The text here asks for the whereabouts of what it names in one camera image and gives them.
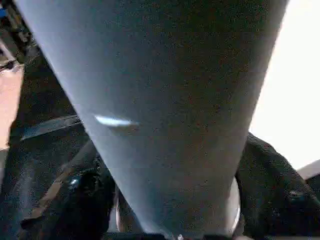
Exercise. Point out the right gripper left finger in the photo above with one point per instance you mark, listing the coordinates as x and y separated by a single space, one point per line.
75 200

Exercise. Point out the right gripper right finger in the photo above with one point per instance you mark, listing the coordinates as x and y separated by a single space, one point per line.
272 195

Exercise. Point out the white plastic table top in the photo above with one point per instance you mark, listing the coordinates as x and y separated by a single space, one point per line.
287 87

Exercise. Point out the white plastic table leg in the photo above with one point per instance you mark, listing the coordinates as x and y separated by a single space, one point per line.
162 100

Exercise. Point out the black metal rack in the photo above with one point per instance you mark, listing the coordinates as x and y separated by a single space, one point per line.
17 32

